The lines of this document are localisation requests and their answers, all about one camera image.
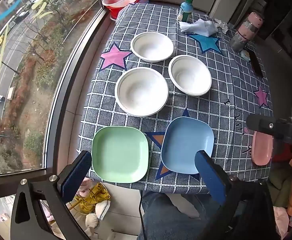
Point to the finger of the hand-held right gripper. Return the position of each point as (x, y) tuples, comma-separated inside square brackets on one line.
[(261, 123)]

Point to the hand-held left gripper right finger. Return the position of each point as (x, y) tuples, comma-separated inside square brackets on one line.
[(209, 177)]

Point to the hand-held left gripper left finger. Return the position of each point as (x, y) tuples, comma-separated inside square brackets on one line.
[(78, 173)]

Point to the pink square plate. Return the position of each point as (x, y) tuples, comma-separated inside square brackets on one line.
[(261, 150)]

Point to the blue square plate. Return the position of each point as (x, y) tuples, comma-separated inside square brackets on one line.
[(183, 142)]

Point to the green square plate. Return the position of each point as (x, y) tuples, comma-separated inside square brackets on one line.
[(118, 152)]

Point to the white paper bowl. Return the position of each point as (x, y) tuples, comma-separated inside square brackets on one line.
[(141, 92), (189, 76), (152, 46)]

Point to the red stool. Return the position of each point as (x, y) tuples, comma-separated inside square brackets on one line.
[(283, 158)]

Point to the yellow cloth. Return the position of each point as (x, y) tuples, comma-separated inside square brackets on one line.
[(93, 197)]

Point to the checked tablecloth with stars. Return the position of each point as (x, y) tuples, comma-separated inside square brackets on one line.
[(221, 110)]

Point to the white plush toy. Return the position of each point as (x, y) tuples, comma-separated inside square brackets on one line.
[(98, 215)]

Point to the person's jeans leg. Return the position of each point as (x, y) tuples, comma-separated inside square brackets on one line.
[(171, 215)]

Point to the black phone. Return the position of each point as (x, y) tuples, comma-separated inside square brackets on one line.
[(256, 63)]

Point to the small teal packet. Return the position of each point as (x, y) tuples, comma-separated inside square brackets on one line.
[(245, 55)]

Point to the pink and silver tumbler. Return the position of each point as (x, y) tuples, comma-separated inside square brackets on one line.
[(246, 31)]

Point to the crumpled white tissue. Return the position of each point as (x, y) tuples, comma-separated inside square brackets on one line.
[(223, 26)]

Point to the white cloth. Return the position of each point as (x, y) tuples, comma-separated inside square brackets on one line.
[(201, 27)]

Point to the green plastic bottle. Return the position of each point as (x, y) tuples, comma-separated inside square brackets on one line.
[(185, 10)]

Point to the red plastic basin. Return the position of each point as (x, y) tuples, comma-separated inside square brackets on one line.
[(115, 12)]

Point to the dark window frame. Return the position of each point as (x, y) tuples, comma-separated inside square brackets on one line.
[(71, 80)]

